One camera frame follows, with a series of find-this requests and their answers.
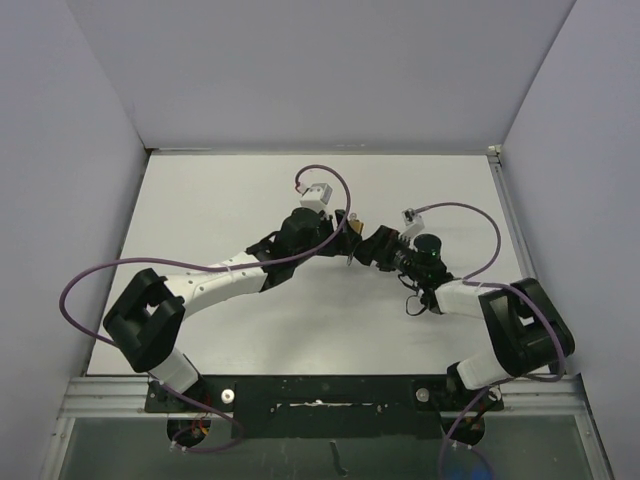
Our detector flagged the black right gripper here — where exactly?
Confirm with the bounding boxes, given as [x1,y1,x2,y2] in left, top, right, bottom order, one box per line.
[352,225,425,283]

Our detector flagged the large brass padlock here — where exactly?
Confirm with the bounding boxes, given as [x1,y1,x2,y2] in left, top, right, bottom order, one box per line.
[348,212,364,235]

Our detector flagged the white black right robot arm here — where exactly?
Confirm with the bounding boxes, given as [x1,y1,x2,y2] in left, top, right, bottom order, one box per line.
[354,226,575,409]

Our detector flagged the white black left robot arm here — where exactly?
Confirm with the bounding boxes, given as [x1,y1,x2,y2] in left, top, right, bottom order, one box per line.
[103,207,363,411]

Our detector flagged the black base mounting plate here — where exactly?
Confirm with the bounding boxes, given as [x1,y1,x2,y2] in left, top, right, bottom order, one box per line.
[144,374,504,449]

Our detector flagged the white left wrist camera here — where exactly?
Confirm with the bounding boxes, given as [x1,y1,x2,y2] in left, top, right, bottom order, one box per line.
[297,183,333,213]

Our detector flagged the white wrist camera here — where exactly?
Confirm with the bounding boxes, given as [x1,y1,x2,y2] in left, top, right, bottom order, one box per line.
[400,208,425,241]
[297,183,333,213]

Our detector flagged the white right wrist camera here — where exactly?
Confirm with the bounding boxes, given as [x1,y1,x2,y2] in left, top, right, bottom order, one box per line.
[400,208,425,241]

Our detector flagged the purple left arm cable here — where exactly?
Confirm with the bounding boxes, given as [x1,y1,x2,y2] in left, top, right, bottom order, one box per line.
[58,164,352,454]

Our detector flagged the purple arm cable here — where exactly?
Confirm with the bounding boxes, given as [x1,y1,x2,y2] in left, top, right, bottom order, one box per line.
[409,201,569,480]
[58,164,352,454]

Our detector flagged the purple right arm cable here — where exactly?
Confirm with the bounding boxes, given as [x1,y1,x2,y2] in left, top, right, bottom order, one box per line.
[409,201,569,480]

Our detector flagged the aluminium right frame rail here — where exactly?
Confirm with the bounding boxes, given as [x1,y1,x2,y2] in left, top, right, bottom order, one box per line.
[486,144,538,278]

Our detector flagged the aluminium frame rail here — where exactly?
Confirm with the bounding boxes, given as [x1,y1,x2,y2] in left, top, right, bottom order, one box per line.
[41,375,612,479]
[486,144,538,278]

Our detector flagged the aluminium front frame rail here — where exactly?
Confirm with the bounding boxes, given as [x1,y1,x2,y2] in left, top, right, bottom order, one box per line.
[41,375,612,479]

